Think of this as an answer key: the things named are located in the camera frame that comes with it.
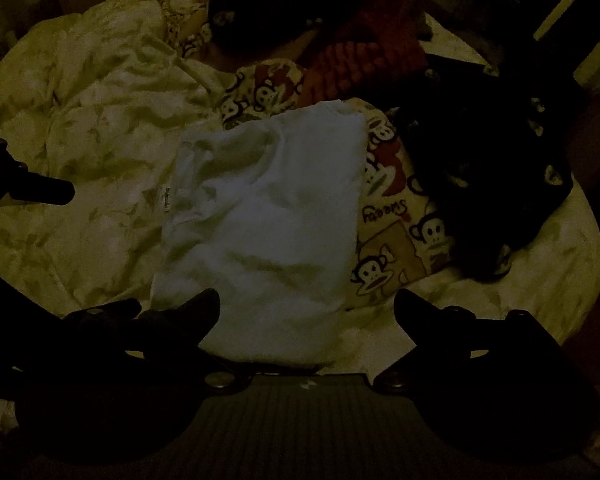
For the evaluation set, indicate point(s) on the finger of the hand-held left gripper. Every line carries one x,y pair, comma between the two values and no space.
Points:
55,191

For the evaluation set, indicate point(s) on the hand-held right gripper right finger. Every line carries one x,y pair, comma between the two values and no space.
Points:
414,312

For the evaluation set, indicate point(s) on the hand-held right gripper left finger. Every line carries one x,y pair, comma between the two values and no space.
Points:
202,312

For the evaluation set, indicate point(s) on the white small garment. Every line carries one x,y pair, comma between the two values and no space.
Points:
270,220

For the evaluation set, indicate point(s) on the pale yellow patterned blanket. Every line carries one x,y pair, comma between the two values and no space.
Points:
90,110

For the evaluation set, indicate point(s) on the monkey print cloth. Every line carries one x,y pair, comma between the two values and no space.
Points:
385,220

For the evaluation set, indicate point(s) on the red cloth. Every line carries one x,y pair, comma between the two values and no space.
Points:
370,50

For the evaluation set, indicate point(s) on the white furniture frame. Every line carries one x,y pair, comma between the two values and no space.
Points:
595,45

